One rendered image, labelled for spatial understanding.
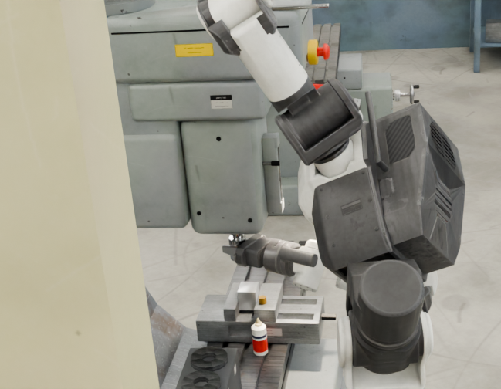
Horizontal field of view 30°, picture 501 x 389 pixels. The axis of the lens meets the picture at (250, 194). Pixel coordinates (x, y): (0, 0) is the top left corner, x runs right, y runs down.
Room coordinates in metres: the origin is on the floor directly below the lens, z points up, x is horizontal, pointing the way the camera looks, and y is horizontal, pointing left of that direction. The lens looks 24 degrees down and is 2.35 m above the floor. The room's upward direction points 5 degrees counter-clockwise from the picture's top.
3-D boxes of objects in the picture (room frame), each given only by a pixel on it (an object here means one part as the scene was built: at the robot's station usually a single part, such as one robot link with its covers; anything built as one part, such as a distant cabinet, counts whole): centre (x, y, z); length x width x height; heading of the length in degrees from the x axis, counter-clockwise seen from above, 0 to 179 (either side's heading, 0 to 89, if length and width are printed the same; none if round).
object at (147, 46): (2.22, 0.06, 1.81); 0.47 x 0.26 x 0.16; 79
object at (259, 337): (2.17, 0.01, 0.98); 0.04 x 0.04 x 0.11
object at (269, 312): (2.28, -0.03, 1.01); 0.15 x 0.06 x 0.04; 168
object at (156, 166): (2.25, 0.24, 1.47); 0.24 x 0.19 x 0.26; 169
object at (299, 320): (2.29, 0.00, 0.98); 0.35 x 0.15 x 0.11; 78
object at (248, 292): (2.29, 0.03, 1.03); 0.06 x 0.05 x 0.06; 168
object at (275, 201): (2.19, -0.06, 1.45); 0.04 x 0.04 x 0.21; 79
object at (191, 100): (2.22, 0.09, 1.68); 0.34 x 0.24 x 0.10; 79
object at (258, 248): (2.16, -0.03, 1.23); 0.13 x 0.12 x 0.10; 144
